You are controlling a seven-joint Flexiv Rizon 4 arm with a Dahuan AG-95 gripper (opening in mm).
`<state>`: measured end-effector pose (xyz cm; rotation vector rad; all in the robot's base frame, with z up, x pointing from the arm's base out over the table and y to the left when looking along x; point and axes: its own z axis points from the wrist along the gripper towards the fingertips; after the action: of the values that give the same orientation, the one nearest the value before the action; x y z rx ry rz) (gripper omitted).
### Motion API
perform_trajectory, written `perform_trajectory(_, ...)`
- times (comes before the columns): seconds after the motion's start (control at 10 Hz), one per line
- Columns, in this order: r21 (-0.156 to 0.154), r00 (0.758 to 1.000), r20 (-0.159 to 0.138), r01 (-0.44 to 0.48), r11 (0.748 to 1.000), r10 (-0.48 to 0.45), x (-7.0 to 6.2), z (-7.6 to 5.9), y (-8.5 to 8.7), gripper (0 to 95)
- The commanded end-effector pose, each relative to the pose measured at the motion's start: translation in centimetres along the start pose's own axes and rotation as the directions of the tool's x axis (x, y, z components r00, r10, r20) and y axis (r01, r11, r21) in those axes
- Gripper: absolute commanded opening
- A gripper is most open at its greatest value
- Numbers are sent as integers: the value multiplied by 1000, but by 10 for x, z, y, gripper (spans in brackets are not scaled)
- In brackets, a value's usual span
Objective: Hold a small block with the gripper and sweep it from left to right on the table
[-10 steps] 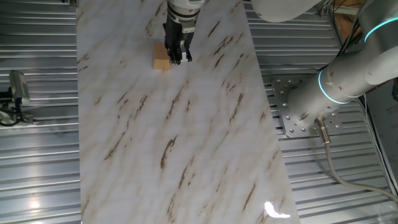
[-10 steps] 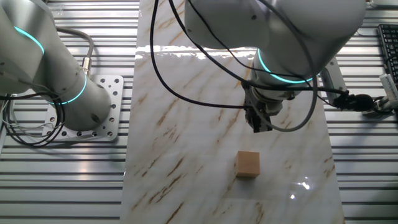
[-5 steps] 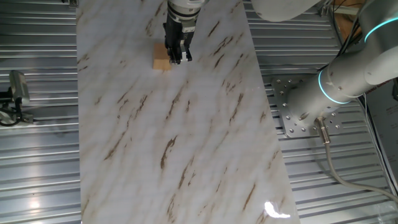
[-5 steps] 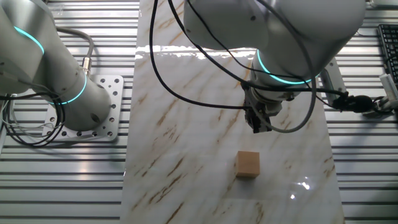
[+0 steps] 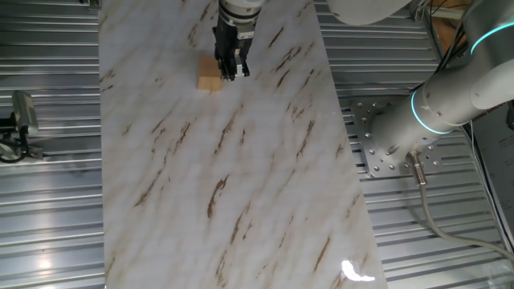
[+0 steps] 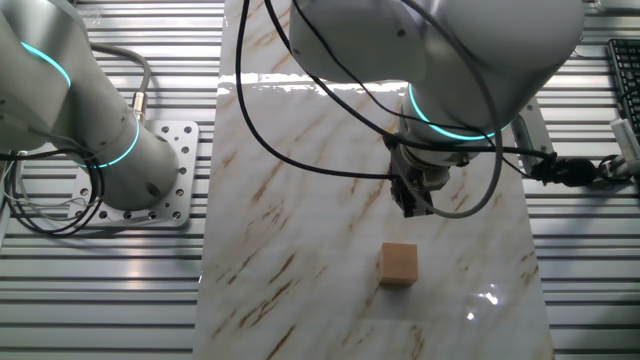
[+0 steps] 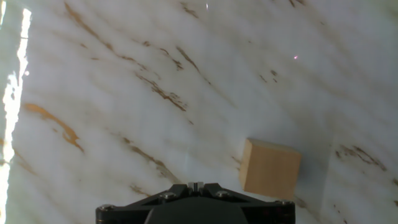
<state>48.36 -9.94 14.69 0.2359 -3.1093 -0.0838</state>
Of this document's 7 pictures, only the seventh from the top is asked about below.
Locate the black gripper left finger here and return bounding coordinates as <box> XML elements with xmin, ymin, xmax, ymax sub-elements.
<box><xmin>95</xmin><ymin>182</ymin><xmax>197</xmax><ymax>224</ymax></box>

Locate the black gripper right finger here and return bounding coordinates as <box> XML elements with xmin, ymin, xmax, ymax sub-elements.
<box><xmin>196</xmin><ymin>182</ymin><xmax>296</xmax><ymax>224</ymax></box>

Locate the small wooden block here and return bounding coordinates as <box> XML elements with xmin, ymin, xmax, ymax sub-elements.
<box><xmin>238</xmin><ymin>138</ymin><xmax>302</xmax><ymax>200</ymax></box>

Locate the marble pattern table mat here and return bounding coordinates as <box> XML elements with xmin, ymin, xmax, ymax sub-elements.
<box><xmin>0</xmin><ymin>0</ymin><xmax>398</xmax><ymax>224</ymax></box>

